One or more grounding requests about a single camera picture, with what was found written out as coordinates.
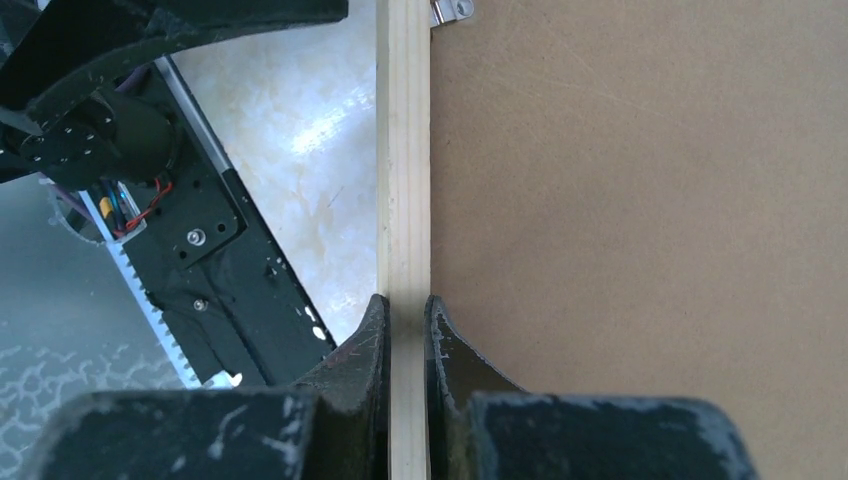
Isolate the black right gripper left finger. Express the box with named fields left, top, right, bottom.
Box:
left=26, top=295, right=390, bottom=479

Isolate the brown backing board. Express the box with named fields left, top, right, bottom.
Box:
left=431, top=1, right=847, bottom=479

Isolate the small metal frame clip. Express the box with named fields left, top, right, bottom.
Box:
left=430, top=0, right=475, bottom=28

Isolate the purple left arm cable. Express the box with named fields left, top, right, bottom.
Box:
left=49, top=62, right=154, bottom=223

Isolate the light wooden picture frame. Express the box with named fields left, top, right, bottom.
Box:
left=376, top=1, right=431, bottom=479

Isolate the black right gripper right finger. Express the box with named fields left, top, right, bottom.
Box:
left=424, top=296, right=759, bottom=479

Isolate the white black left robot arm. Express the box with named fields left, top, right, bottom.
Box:
left=1, top=1, right=349, bottom=190

